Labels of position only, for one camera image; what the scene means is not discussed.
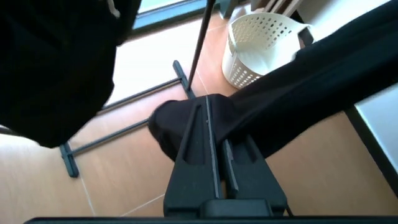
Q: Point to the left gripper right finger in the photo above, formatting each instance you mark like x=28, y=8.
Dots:
x=252, y=183

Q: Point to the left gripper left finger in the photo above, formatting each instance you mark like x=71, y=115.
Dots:
x=189, y=186

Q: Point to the black garment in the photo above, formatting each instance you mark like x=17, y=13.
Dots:
x=311, y=87

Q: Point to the black clothes rack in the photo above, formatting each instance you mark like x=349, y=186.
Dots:
x=70, y=161

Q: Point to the white laundry basket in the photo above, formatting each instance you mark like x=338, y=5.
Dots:
x=264, y=53

